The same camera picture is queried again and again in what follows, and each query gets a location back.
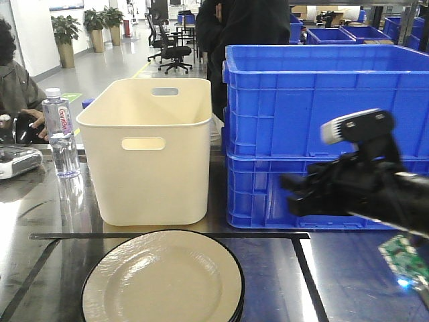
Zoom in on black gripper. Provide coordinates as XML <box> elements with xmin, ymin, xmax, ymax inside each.
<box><xmin>280</xmin><ymin>152</ymin><xmax>405</xmax><ymax>217</ymax></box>

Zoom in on beige plate black rim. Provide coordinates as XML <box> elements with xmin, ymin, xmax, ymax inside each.
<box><xmin>81</xmin><ymin>229</ymin><xmax>245</xmax><ymax>321</ymax></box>

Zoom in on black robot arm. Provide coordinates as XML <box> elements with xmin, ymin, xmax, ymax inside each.
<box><xmin>280</xmin><ymin>152</ymin><xmax>428</xmax><ymax>237</ymax></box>

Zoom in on green circuit board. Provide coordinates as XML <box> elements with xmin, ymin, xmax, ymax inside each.
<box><xmin>378</xmin><ymin>234</ymin><xmax>428</xmax><ymax>290</ymax></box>

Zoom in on lower blue plastic crate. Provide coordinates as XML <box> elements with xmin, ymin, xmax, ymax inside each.
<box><xmin>223</xmin><ymin>152</ymin><xmax>429</xmax><ymax>231</ymax></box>

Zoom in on blue plastic crate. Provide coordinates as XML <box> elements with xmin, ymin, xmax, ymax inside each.
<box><xmin>223</xmin><ymin>44</ymin><xmax>428</xmax><ymax>158</ymax></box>
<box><xmin>223</xmin><ymin>152</ymin><xmax>429</xmax><ymax>231</ymax></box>

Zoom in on upper blue plastic crate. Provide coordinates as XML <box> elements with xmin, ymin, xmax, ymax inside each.
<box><xmin>223</xmin><ymin>44</ymin><xmax>428</xmax><ymax>158</ymax></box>

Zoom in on background blue crate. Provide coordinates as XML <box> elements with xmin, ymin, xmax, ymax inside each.
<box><xmin>306</xmin><ymin>28</ymin><xmax>356</xmax><ymax>45</ymax></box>
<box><xmin>340</xmin><ymin>25</ymin><xmax>392</xmax><ymax>44</ymax></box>

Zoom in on standing person black clothes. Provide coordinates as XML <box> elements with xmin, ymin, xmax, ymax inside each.
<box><xmin>195</xmin><ymin>0</ymin><xmax>291</xmax><ymax>121</ymax></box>

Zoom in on cream plastic bin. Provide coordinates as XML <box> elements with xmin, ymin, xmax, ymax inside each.
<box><xmin>76</xmin><ymin>78</ymin><xmax>212</xmax><ymax>226</ymax></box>

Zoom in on black office chair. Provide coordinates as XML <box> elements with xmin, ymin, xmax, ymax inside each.
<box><xmin>145</xmin><ymin>13</ymin><xmax>193</xmax><ymax>74</ymax></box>

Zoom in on clear water bottle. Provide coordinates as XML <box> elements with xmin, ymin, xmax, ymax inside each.
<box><xmin>42</xmin><ymin>88</ymin><xmax>80</xmax><ymax>178</ymax></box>

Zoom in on potted plant gold pot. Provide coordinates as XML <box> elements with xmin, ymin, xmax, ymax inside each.
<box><xmin>51</xmin><ymin>15</ymin><xmax>80</xmax><ymax>68</ymax></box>

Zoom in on black glossy helmet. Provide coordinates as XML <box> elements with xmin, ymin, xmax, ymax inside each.
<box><xmin>1</xmin><ymin>112</ymin><xmax>34</xmax><ymax>144</ymax></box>

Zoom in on white grey device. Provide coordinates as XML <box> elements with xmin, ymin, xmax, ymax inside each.
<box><xmin>1</xmin><ymin>145</ymin><xmax>43</xmax><ymax>180</ymax></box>

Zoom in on seated person grey jacket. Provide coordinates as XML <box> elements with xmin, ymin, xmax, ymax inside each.
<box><xmin>1</xmin><ymin>19</ymin><xmax>46</xmax><ymax>129</ymax></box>

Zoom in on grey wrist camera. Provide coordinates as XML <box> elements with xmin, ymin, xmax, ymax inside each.
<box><xmin>320</xmin><ymin>109</ymin><xmax>395</xmax><ymax>145</ymax></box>

